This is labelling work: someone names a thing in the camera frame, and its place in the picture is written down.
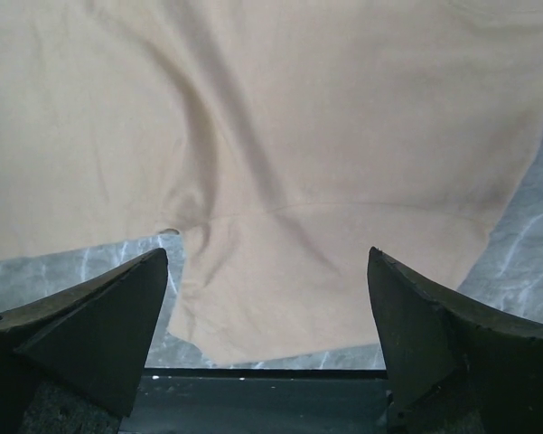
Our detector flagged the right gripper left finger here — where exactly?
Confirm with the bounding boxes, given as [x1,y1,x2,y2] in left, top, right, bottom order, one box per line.
[0,248,168,433]

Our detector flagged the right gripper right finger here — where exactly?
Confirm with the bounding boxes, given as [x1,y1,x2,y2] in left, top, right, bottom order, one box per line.
[367,248,543,433]

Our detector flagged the beige t-shirt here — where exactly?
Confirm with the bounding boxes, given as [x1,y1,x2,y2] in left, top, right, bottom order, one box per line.
[0,1,543,364]

